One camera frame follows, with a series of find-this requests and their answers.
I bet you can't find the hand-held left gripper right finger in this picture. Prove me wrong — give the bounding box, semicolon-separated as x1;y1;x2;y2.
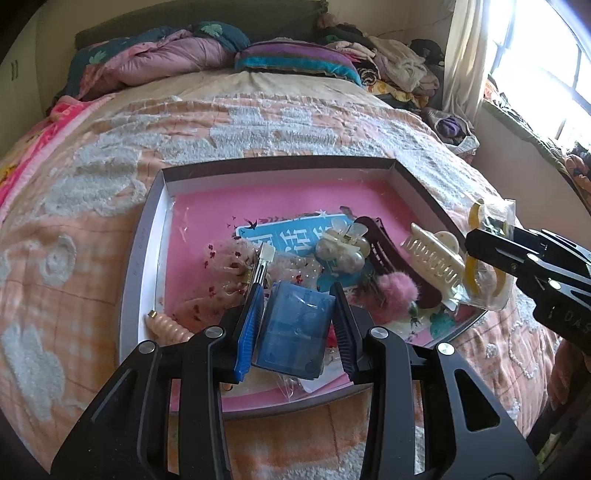
329;281;540;480

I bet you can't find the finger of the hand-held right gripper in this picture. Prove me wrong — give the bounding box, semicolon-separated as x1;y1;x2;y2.
509;224;591;267
465;227;591;285

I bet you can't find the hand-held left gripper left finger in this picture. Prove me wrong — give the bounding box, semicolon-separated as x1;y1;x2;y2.
50;282;266;480

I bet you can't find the yellow hairband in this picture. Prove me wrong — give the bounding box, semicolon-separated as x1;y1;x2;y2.
463;198;516;311

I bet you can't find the blue transparent plastic box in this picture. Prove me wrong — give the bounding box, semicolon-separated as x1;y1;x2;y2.
252;281;336;381

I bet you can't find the pink pompom hair clip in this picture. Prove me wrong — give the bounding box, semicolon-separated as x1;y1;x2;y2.
365;271;423;329

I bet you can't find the peach spiral hair tie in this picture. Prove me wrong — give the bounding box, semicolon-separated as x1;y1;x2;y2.
146;309;193;345

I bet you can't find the clear pearl claw hair clip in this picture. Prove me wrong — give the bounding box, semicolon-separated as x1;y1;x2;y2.
315;219;371;274

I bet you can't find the shallow box with pink lining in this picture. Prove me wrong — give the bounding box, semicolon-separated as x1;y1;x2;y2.
119;154;490;418

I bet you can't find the cream large claw hair clip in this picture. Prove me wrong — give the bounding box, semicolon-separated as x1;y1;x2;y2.
398;222;465;295

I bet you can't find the pink tulle bow hair accessory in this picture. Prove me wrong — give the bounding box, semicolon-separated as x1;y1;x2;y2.
202;237;324;325

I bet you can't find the colourful cloth on window sill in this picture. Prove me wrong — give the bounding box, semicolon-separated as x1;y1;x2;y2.
482;78;591;205

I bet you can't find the dark brown hair clip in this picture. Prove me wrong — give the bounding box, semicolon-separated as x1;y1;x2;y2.
355;215;445;308

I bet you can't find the bag of purple clothes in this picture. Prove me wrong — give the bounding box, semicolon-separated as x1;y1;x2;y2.
421;106;481;161

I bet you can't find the cream curtain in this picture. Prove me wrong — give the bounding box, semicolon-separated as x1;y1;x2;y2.
441;0;498;126

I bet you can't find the peach and white quilted blanket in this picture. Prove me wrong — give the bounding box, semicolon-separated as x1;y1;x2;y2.
0;90;561;480

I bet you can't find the pile of clothes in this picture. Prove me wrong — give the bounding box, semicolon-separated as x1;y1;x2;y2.
316;11;445;112

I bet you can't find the cream bed sheet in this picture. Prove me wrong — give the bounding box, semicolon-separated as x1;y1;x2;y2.
178;71;399;110

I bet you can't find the striped purple and teal pillow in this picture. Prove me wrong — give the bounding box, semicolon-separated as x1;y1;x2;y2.
235;41;364;87

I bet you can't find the pink cartoon blanket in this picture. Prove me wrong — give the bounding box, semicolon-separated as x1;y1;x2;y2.
0;95;112;214

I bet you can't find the teal and pink floral comforter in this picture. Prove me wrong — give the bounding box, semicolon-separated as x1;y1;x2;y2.
65;23;251;101

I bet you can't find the dark green headboard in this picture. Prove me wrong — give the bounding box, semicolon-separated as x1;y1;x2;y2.
74;0;329;50

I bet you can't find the white wardrobe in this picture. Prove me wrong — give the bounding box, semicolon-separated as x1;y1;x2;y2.
0;28;62;121

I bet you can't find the white pearl bead string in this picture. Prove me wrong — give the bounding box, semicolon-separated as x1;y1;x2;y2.
505;323;544;385

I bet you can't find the window with dark frame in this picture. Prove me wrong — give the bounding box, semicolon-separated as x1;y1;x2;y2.
482;0;591;145

